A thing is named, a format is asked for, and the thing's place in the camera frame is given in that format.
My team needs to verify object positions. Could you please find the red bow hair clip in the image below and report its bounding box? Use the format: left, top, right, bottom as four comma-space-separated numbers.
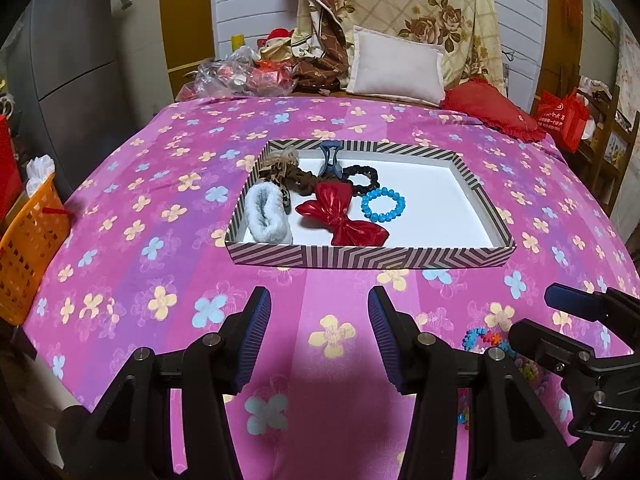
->
296, 182, 390, 247

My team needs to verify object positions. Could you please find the red paper bag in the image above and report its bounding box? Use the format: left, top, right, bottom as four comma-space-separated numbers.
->
0, 115, 23, 218

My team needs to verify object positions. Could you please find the brown patterned quilt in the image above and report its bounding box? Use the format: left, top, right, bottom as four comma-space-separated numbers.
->
282, 0, 351, 96

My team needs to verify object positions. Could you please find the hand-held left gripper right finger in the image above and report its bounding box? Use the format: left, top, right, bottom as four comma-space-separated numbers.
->
367, 286, 586, 480

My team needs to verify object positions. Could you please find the blue bead bracelet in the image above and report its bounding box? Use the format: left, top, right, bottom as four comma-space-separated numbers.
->
360, 186, 406, 224

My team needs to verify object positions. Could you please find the black scrunchie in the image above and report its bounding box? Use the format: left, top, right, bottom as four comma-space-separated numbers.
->
342, 164, 379, 193

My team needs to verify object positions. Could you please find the beige hair scrunchie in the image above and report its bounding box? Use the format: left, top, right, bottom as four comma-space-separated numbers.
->
259, 147, 301, 183

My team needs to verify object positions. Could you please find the grey refrigerator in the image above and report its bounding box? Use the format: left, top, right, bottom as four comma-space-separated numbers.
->
0, 0, 173, 201

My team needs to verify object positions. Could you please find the orange plastic basket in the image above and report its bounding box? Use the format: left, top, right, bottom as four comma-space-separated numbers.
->
0, 172, 73, 326

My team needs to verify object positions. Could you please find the brown wooden cabinet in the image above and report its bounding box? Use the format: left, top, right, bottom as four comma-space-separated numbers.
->
159, 0, 218, 102

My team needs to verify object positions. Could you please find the white plastic bag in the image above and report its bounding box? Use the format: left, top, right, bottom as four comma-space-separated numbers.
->
26, 155, 56, 196

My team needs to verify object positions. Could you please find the brown braided headband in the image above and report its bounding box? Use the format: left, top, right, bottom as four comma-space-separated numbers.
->
272, 162, 321, 198

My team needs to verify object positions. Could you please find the pink floral bedsheet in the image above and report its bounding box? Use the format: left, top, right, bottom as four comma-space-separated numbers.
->
20, 94, 640, 480

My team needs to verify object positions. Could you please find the beige floral quilt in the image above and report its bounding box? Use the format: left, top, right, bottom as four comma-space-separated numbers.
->
295, 0, 506, 96

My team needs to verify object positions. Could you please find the red gift bag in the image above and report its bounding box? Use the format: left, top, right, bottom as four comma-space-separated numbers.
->
531, 89, 591, 153

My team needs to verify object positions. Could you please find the white pillow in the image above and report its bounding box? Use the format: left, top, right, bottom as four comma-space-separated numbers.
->
346, 25, 446, 107

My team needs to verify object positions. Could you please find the clear plastic bag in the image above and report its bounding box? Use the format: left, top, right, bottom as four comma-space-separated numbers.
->
192, 46, 296, 98

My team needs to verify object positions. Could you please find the red frilled cushion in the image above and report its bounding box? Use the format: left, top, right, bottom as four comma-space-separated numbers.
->
440, 77, 548, 142

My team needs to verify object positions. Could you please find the red plush doll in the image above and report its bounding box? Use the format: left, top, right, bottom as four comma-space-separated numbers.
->
257, 27, 296, 61

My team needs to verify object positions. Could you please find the blue hair claw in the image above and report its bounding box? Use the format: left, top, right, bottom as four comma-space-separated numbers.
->
318, 142, 343, 181

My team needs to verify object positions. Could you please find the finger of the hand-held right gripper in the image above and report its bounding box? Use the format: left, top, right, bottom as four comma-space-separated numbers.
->
545, 284, 640, 328
509, 319, 601, 376

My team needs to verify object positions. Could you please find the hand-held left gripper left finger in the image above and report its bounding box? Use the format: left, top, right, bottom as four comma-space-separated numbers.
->
55, 286, 272, 480

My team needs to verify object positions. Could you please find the white fluffy scrunchie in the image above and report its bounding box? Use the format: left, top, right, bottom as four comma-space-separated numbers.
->
244, 182, 293, 245

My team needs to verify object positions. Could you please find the striped cardboard box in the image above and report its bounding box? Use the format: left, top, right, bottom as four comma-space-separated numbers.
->
224, 139, 516, 268

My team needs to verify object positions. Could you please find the multicoloured bead bracelet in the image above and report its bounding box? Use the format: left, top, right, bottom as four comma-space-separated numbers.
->
457, 327, 550, 428

